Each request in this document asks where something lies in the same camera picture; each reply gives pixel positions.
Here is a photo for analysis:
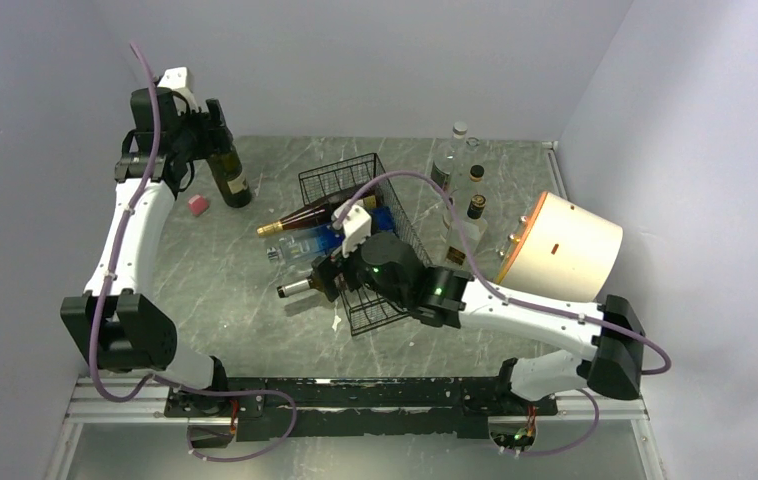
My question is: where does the blue clear glass bottle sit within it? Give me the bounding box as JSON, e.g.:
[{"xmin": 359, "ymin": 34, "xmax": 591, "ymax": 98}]
[{"xmin": 264, "ymin": 206, "xmax": 397, "ymax": 270}]

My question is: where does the dark green black-capped bottle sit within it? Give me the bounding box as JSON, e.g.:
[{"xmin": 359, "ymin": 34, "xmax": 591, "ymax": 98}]
[{"xmin": 207, "ymin": 145, "xmax": 252, "ymax": 208}]

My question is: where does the clear bottle orange black label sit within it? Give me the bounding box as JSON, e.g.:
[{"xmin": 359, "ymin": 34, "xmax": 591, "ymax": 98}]
[{"xmin": 444, "ymin": 194, "xmax": 488, "ymax": 268}]

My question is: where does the clear bottle white label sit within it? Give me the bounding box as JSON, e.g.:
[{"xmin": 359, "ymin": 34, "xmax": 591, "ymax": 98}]
[{"xmin": 450, "ymin": 164, "xmax": 487, "ymax": 235}]

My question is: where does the frosted clear slim bottle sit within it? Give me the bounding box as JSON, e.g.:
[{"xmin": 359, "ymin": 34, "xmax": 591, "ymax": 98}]
[{"xmin": 429, "ymin": 121, "xmax": 468, "ymax": 193}]

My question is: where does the green bottle silver cap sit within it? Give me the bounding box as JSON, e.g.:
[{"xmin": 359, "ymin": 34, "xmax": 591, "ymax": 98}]
[{"xmin": 276, "ymin": 276, "xmax": 320, "ymax": 298}]

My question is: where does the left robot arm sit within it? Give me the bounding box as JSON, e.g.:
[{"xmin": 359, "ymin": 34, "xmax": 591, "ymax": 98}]
[{"xmin": 60, "ymin": 85, "xmax": 232, "ymax": 416}]

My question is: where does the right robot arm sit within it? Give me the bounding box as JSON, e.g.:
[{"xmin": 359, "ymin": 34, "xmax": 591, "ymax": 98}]
[{"xmin": 277, "ymin": 172, "xmax": 649, "ymax": 414}]

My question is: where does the dark red gold-capped bottle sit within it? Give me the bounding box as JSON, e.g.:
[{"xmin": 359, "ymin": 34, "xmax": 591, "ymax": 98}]
[{"xmin": 256, "ymin": 193, "xmax": 350, "ymax": 237}]

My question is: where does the pink rectangular eraser block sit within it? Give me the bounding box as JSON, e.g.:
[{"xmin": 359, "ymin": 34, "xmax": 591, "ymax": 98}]
[{"xmin": 187, "ymin": 195, "xmax": 210, "ymax": 217}]

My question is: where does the beige cylindrical lamp shade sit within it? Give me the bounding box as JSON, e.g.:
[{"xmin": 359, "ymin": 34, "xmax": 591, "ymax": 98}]
[{"xmin": 494, "ymin": 191, "xmax": 623, "ymax": 302}]

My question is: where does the black wire wine rack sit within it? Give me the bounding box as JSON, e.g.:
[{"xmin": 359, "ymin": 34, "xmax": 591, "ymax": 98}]
[{"xmin": 298, "ymin": 153, "xmax": 431, "ymax": 336}]

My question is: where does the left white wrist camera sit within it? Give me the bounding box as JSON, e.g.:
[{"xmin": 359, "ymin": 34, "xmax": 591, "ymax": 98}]
[{"xmin": 157, "ymin": 67, "xmax": 198, "ymax": 110}]

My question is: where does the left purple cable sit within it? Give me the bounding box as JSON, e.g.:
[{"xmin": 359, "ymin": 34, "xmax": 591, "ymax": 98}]
[{"xmin": 87, "ymin": 42, "xmax": 297, "ymax": 464}]

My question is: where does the purple cable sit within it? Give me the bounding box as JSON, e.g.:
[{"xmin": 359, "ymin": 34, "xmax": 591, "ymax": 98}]
[
  {"xmin": 335, "ymin": 170, "xmax": 673, "ymax": 458},
  {"xmin": 87, "ymin": 42, "xmax": 297, "ymax": 464}
]

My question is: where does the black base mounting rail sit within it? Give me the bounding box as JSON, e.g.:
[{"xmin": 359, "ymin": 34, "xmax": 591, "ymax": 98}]
[{"xmin": 164, "ymin": 376, "xmax": 558, "ymax": 442}]

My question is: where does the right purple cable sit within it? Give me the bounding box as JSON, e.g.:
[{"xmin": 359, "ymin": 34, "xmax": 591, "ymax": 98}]
[{"xmin": 335, "ymin": 170, "xmax": 673, "ymax": 458}]

